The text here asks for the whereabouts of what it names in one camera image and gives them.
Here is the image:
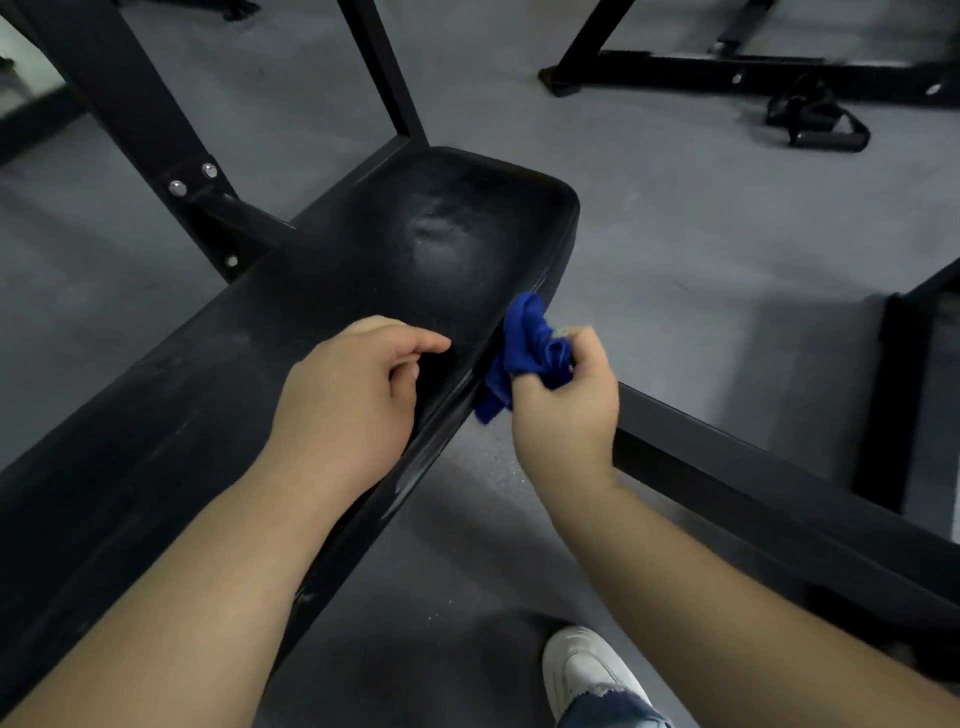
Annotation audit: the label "black steel square beam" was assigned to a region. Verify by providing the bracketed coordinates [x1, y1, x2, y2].
[613, 381, 960, 665]

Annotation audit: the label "black padded bench seat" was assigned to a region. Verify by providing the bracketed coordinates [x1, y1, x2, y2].
[0, 147, 582, 717]

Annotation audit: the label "black metal post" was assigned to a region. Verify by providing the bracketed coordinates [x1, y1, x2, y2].
[853, 258, 960, 519]

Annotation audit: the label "black floor rack base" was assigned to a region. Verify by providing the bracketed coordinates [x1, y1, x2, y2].
[537, 0, 960, 108]

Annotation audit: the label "person's left hand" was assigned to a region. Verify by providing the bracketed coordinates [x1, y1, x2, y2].
[264, 315, 453, 513]

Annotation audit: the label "black strap cable handle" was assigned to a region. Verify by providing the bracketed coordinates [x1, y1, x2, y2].
[763, 73, 873, 154]

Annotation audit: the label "person's left forearm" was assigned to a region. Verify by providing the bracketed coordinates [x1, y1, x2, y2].
[0, 448, 361, 728]

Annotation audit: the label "blue cleaning cloth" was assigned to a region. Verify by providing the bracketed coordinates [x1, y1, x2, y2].
[474, 291, 576, 427]

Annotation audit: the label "person's right hand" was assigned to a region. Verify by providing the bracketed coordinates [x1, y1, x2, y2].
[510, 325, 621, 498]

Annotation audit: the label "blue frayed jeans leg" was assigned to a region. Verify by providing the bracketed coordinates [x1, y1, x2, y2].
[558, 688, 675, 728]

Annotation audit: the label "black metal bench frame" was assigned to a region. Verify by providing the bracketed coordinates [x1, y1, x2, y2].
[13, 0, 430, 285]

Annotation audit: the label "person's right forearm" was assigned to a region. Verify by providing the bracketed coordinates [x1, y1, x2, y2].
[541, 474, 960, 728]

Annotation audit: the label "white sneaker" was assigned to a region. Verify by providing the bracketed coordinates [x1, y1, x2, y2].
[541, 625, 655, 726]

